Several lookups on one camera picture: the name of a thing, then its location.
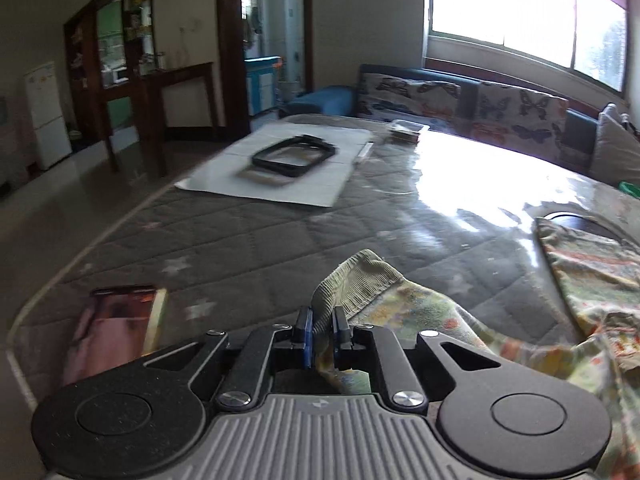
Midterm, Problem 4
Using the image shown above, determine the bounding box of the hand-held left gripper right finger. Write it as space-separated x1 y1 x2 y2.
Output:
333 306 502 414

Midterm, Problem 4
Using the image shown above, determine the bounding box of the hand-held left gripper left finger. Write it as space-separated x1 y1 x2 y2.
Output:
144 309 315 412

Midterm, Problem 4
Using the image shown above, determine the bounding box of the grey cushion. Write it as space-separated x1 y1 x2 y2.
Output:
589 104 640 184

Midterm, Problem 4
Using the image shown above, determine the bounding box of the white paper sheet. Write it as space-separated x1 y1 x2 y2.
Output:
175 122 374 208

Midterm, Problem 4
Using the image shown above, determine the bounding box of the butterfly print sofa cover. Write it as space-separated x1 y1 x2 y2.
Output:
357 72 464 125
472 80 571 162

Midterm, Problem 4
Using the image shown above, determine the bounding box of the blue sofa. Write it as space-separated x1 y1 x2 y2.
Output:
287 63 640 181

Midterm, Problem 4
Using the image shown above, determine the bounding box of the dark wooden console table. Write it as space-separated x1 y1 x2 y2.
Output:
99 62 219 177

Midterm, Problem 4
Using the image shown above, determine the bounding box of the smartphone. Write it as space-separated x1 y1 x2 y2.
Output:
64 285 169 387

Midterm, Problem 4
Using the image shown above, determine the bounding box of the window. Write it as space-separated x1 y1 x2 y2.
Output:
424 0 632 94

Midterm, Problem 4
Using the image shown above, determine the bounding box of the dark wooden display cabinet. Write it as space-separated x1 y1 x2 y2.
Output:
63 0 156 152

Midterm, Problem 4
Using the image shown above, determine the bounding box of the dark round wooden object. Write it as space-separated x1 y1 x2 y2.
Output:
542 212 621 237

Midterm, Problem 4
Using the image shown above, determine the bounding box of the small clear plastic tray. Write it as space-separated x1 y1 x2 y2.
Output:
388 118 430 144

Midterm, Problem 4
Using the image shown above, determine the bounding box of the black rectangular frame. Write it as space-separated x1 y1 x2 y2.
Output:
251 134 337 179

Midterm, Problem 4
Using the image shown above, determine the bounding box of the blue cabinet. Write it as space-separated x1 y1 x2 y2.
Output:
244 55 282 116

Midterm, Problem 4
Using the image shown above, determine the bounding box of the white refrigerator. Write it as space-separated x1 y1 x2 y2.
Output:
23 61 73 171

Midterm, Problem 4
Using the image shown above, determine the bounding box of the colourful patterned garment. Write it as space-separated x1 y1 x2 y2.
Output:
310 217 640 480

